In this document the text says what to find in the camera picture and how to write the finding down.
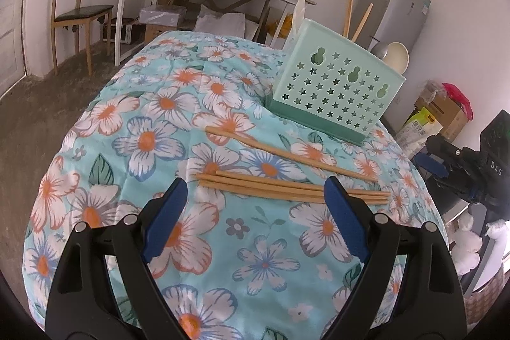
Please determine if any white door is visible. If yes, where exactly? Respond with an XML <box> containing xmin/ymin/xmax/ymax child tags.
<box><xmin>0</xmin><ymin>0</ymin><xmax>31</xmax><ymax>94</ymax></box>

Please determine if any wooden chair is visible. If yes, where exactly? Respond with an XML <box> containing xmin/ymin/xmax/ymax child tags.
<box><xmin>50</xmin><ymin>0</ymin><xmax>114</xmax><ymax>76</ymax></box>

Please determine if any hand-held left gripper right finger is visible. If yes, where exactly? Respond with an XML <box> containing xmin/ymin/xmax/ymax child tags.
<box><xmin>324</xmin><ymin>176</ymin><xmax>468</xmax><ymax>340</ymax></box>

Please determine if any yellow plastic bag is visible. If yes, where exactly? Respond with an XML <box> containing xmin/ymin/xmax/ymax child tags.
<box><xmin>269</xmin><ymin>17</ymin><xmax>296</xmax><ymax>40</ymax></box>

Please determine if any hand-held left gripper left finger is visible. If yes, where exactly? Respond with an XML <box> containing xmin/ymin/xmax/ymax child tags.
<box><xmin>46</xmin><ymin>177</ymin><xmax>190</xmax><ymax>340</ymax></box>

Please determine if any white rice paddle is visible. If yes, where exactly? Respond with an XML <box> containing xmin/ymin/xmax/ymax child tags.
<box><xmin>293</xmin><ymin>0</ymin><xmax>307</xmax><ymax>36</ymax></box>

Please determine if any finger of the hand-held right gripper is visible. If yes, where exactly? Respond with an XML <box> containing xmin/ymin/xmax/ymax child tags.
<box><xmin>413</xmin><ymin>134</ymin><xmax>479</xmax><ymax>181</ymax></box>
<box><xmin>436</xmin><ymin>174</ymin><xmax>485</xmax><ymax>204</ymax></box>

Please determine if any small dark appliance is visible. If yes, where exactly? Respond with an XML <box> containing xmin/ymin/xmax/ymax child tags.
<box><xmin>103</xmin><ymin>17</ymin><xmax>146</xmax><ymax>45</ymax></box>

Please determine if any clear plastic bin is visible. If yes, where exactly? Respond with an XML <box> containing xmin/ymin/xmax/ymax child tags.
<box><xmin>139</xmin><ymin>5</ymin><xmax>187</xmax><ymax>26</ymax></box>

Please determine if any white plush toy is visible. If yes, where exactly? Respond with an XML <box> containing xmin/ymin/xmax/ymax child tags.
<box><xmin>453</xmin><ymin>212</ymin><xmax>484</xmax><ymax>274</ymax></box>

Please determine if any white and yellow sack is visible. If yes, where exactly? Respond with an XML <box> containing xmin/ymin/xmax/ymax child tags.
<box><xmin>392</xmin><ymin>107</ymin><xmax>443</xmax><ymax>162</ymax></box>

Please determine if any open cardboard box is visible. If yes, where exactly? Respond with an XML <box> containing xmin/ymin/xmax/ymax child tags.
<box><xmin>414</xmin><ymin>91</ymin><xmax>469</xmax><ymax>142</ymax></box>

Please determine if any metal spoon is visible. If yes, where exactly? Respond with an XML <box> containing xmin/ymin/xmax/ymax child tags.
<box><xmin>370</xmin><ymin>38</ymin><xmax>393</xmax><ymax>60</ymax></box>

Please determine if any brown woven basket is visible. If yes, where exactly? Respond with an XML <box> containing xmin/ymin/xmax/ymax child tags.
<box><xmin>464</xmin><ymin>269</ymin><xmax>506</xmax><ymax>322</ymax></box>

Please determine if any silver refrigerator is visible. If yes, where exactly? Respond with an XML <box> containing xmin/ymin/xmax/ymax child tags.
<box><xmin>351</xmin><ymin>0</ymin><xmax>432</xmax><ymax>126</ymax></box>

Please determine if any floral blanket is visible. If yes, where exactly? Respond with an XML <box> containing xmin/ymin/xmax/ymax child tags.
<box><xmin>24</xmin><ymin>30</ymin><xmax>445</xmax><ymax>340</ymax></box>

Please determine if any green utensil basket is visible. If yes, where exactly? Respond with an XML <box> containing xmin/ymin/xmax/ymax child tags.
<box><xmin>268</xmin><ymin>18</ymin><xmax>407</xmax><ymax>147</ymax></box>

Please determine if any red plastic bag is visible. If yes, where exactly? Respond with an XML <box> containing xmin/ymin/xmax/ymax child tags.
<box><xmin>442</xmin><ymin>83</ymin><xmax>474</xmax><ymax>121</ymax></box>

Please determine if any white ceramic spoon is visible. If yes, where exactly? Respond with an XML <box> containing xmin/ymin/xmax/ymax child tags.
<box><xmin>384</xmin><ymin>41</ymin><xmax>410</xmax><ymax>72</ymax></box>

